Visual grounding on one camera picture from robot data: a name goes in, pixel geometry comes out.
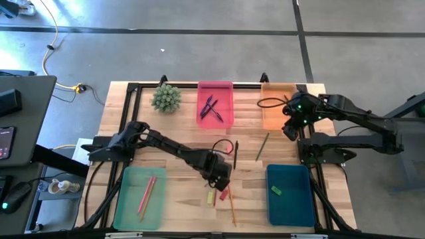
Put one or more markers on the red eraser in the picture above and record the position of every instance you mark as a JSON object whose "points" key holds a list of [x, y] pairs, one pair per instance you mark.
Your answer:
{"points": [[224, 196]]}

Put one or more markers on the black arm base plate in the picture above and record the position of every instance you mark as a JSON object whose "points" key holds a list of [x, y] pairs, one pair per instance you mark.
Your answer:
{"points": [[332, 159], [96, 156]]}

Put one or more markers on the blue plastic bin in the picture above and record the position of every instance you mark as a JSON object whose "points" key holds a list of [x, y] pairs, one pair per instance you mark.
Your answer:
{"points": [[292, 209]]}

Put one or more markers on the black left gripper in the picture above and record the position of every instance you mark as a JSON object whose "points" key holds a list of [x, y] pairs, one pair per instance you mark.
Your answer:
{"points": [[217, 169]]}

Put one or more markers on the purple pen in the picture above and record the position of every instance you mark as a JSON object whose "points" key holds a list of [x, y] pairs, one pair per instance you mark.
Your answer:
{"points": [[216, 113]]}

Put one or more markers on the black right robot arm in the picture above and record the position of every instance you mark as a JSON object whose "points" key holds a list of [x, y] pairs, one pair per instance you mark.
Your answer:
{"points": [[365, 116]]}

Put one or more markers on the black computer mouse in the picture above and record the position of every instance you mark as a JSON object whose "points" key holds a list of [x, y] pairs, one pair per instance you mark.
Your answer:
{"points": [[16, 197]]}

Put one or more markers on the white paper sheet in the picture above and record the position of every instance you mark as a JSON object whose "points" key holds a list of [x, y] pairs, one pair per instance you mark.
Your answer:
{"points": [[79, 156]]}

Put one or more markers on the orange plastic bin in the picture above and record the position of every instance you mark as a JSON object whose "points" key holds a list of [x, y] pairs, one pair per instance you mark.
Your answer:
{"points": [[272, 119]]}

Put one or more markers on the black box device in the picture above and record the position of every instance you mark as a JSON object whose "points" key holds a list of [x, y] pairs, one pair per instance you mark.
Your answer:
{"points": [[10, 101]]}

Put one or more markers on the pink plastic bin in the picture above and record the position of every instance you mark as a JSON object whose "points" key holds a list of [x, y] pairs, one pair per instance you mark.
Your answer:
{"points": [[219, 91]]}

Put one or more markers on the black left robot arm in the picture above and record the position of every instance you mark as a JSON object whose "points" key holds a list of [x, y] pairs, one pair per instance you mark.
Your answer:
{"points": [[166, 146]]}

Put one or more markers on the silver metal bracket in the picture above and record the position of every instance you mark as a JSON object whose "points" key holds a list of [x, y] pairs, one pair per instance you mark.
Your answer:
{"points": [[123, 235], [308, 236]]}

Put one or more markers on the green plastic bin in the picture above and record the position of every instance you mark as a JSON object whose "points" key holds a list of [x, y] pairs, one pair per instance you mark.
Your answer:
{"points": [[133, 219]]}

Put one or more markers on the beige ceramic cups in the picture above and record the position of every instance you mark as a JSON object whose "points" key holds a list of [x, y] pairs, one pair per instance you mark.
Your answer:
{"points": [[63, 187]]}

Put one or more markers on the black aluminium frame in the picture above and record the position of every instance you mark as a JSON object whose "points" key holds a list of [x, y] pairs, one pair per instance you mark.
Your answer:
{"points": [[247, 86]]}

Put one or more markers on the black smartphone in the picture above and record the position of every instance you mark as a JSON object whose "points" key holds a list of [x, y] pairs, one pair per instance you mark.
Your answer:
{"points": [[6, 142]]}

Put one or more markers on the green eraser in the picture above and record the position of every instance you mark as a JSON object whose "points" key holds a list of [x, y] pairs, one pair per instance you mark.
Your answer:
{"points": [[276, 190]]}

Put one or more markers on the yellow pencil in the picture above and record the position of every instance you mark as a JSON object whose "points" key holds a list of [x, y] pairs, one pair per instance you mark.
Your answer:
{"points": [[145, 207], [232, 207]]}

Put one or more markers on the blue-grey metal stand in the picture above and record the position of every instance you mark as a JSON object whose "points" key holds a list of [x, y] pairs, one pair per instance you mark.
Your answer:
{"points": [[403, 172]]}

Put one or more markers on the green round object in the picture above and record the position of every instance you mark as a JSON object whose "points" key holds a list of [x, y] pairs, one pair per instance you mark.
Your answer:
{"points": [[421, 109]]}

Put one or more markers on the yellow eraser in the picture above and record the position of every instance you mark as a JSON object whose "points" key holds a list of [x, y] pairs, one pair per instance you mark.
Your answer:
{"points": [[210, 198]]}

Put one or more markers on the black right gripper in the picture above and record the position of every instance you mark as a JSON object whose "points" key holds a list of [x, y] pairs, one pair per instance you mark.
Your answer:
{"points": [[295, 113]]}

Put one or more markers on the green crayon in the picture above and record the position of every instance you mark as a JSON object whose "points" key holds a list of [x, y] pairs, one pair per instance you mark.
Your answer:
{"points": [[262, 146]]}

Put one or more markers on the red crayon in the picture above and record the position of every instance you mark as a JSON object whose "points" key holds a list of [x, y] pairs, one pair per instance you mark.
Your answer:
{"points": [[215, 199]]}

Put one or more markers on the pink pencil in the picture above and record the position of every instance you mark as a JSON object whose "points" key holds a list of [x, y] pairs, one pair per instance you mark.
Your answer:
{"points": [[146, 194]]}

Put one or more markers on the person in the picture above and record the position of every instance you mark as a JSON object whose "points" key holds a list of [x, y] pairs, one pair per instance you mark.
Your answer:
{"points": [[26, 9]]}

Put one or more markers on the blue pen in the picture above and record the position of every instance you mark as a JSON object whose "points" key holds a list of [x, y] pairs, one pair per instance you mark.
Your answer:
{"points": [[206, 104]]}

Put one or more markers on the green potted plant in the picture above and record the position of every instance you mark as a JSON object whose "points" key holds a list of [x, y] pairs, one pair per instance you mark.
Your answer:
{"points": [[166, 98]]}

